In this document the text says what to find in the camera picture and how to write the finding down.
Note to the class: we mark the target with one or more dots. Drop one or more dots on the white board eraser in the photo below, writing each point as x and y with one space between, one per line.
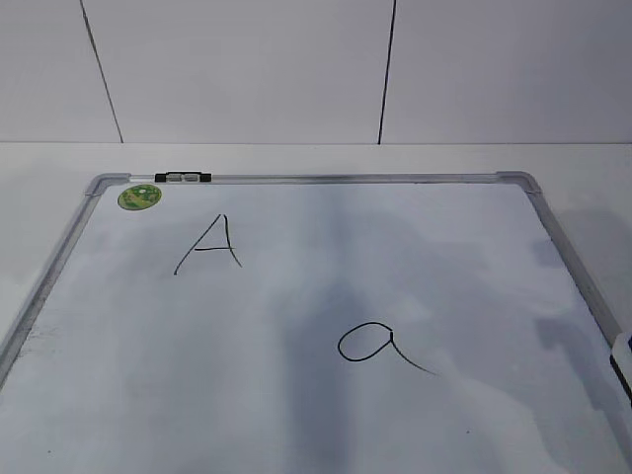
621 361

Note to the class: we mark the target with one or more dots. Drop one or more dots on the round green magnet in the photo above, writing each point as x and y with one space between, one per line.
139 197

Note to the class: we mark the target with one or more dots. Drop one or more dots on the white board with grey frame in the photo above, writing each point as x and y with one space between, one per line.
353 324

